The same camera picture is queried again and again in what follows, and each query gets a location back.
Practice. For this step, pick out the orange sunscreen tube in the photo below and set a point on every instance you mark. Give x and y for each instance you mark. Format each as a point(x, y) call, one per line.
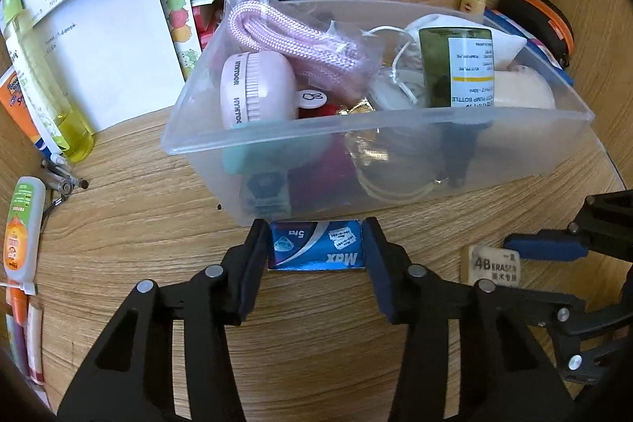
point(15, 103)

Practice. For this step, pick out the gold ribbon clear bag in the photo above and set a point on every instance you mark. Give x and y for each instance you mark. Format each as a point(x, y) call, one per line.
point(394, 163)

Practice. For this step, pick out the pink round facial brush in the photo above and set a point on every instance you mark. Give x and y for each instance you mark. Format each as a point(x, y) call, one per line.
point(262, 87)

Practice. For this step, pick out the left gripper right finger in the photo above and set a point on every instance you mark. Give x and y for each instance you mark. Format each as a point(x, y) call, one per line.
point(505, 374)

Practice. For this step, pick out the metal clips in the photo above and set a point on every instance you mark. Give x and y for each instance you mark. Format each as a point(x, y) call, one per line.
point(61, 183)

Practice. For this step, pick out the white paper sheets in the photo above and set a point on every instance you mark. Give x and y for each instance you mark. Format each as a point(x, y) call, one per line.
point(114, 58)

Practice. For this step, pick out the yellow-green spray bottle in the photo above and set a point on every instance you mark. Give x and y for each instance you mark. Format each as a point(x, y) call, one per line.
point(62, 121)

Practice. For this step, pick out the clear plastic storage bin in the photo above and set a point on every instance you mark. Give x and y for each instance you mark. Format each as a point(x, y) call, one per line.
point(331, 49)

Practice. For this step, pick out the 4B eraser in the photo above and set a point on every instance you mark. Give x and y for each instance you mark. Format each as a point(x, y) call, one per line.
point(479, 262)

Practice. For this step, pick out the dark green pump bottle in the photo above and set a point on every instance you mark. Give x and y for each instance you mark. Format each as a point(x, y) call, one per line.
point(460, 73)

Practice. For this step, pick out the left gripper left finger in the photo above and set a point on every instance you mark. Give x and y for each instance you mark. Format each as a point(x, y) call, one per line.
point(127, 374)

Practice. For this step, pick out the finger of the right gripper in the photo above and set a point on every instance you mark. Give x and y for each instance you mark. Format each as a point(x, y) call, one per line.
point(544, 247)
point(532, 308)

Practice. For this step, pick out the black orange zip case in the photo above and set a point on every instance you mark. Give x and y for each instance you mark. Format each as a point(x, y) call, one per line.
point(546, 22)

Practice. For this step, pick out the white drawstring cloth pouch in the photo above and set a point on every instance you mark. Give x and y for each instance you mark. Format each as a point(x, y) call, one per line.
point(405, 77)

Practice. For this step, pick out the teal travel bottle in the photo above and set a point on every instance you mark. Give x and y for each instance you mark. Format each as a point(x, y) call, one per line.
point(269, 156)

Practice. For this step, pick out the blue Max blade box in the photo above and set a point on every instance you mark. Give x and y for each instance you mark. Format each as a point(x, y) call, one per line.
point(324, 246)

